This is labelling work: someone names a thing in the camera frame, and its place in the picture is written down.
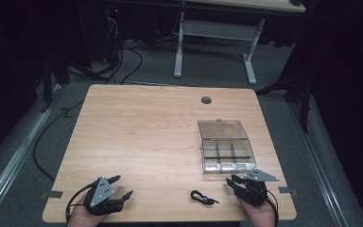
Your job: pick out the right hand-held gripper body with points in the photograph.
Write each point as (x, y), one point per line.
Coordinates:
(254, 189)

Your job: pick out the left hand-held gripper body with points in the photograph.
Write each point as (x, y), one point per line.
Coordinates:
(101, 193)

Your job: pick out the clear plastic compartment box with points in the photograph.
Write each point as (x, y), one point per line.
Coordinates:
(225, 148)

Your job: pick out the person's right hand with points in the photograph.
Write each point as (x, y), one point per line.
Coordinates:
(259, 216)

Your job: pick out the person's left hand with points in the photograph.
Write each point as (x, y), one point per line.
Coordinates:
(82, 217)

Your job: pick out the grey tape strip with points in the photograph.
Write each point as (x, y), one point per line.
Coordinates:
(52, 194)
(287, 190)

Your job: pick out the grey round table grommet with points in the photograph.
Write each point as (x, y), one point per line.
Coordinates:
(206, 100)

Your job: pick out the black metal stand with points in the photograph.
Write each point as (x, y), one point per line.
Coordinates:
(303, 97)
(47, 86)

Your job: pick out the grey metal floor rail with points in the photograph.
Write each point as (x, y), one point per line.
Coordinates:
(319, 167)
(12, 162)

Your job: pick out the white metal frame desk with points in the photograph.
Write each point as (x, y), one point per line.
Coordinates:
(217, 30)

